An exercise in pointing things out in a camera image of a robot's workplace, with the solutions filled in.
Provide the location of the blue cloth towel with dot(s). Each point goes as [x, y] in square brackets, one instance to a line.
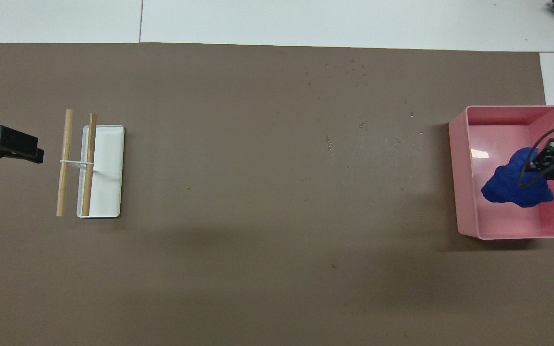
[503, 187]

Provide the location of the pink plastic bin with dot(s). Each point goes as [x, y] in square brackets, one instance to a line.
[512, 221]

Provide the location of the white rack with wooden rods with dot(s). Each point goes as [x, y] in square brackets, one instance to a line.
[106, 173]

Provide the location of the brown table mat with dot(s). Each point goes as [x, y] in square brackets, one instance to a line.
[258, 240]

